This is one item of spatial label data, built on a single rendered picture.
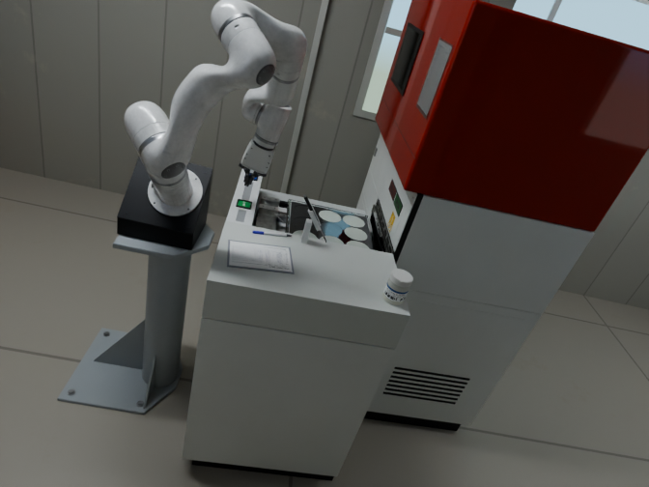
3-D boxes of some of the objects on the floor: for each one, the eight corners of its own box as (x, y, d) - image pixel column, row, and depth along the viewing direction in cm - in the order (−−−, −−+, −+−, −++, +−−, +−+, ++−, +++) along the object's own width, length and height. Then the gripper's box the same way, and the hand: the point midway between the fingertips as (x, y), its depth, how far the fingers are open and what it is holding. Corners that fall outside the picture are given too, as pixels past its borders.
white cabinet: (324, 329, 271) (364, 211, 229) (332, 488, 189) (395, 350, 148) (217, 310, 261) (238, 184, 219) (176, 471, 180) (195, 317, 138)
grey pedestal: (57, 401, 192) (42, 240, 150) (101, 329, 229) (99, 185, 187) (179, 420, 198) (197, 271, 156) (203, 348, 235) (223, 212, 193)
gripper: (243, 136, 156) (225, 181, 165) (283, 154, 160) (264, 196, 169) (245, 129, 162) (228, 172, 171) (284, 146, 166) (266, 187, 175)
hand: (248, 180), depth 169 cm, fingers closed
